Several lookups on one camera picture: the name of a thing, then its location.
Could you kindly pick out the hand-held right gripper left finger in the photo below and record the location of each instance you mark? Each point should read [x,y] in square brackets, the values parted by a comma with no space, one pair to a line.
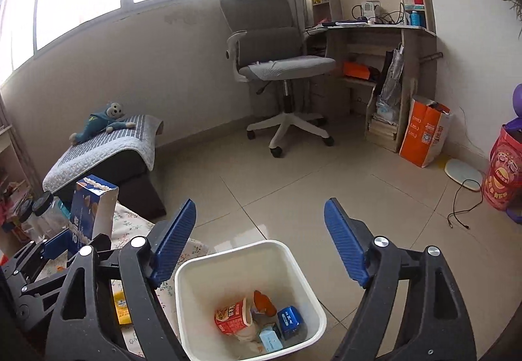
[173,240]

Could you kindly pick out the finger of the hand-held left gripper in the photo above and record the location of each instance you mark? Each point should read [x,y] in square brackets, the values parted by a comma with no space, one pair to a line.
[102,247]
[57,242]

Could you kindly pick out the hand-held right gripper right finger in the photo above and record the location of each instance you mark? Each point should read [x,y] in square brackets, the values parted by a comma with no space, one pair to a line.
[346,247]

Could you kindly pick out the blue biscuit box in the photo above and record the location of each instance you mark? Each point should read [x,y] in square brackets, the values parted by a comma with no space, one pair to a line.
[87,214]

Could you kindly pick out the white trash bin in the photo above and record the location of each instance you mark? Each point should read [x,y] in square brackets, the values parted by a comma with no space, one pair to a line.
[195,287]

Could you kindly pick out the yellow snack packet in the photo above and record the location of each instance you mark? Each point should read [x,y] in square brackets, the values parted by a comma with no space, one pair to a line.
[122,306]

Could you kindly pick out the small blue carton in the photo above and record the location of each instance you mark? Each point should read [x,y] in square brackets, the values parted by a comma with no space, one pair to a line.
[290,322]

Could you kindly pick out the red instant noodle cup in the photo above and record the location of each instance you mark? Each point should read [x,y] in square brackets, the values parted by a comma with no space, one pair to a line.
[232,316]

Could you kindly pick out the light blue snack packet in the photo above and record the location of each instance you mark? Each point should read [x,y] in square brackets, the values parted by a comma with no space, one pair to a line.
[271,340]

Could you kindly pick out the clear jar with dark fruits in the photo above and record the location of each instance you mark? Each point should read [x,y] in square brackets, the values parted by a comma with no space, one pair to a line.
[49,214]

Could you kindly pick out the floral tablecloth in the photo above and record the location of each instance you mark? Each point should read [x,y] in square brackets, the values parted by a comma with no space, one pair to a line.
[130,222]

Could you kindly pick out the dark grey sofa bed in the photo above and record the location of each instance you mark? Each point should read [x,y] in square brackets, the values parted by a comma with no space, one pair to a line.
[138,185]

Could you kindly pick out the white bookshelf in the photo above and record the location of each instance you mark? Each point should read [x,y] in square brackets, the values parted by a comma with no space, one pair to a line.
[10,181]

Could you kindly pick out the grey quilted bed cover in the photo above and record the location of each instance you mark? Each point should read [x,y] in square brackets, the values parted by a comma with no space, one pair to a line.
[110,149]

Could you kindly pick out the orange wrapper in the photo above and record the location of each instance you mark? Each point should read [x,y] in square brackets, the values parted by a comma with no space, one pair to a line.
[264,302]

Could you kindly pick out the blue monkey plush toy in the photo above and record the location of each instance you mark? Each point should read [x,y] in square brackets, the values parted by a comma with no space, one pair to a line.
[100,120]

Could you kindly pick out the white bathroom scale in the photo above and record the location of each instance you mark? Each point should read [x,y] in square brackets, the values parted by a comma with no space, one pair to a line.
[463,173]

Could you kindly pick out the orange paper bag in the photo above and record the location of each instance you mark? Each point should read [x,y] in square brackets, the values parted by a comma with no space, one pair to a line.
[424,132]

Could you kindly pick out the red printed bag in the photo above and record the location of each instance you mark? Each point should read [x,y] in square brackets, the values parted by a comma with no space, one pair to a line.
[503,169]

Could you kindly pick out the orange box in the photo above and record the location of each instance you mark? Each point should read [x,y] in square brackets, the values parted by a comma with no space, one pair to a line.
[355,70]

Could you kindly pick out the silver plastic bag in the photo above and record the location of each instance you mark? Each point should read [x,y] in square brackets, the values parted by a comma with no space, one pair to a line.
[391,75]

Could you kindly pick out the wooden desk with shelves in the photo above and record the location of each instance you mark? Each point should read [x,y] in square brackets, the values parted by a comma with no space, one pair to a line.
[412,43]

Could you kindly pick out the grey office chair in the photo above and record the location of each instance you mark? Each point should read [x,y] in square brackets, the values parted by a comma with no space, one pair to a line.
[269,43]

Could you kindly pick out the purple balloon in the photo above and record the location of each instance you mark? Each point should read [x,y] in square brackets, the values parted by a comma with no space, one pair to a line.
[518,100]

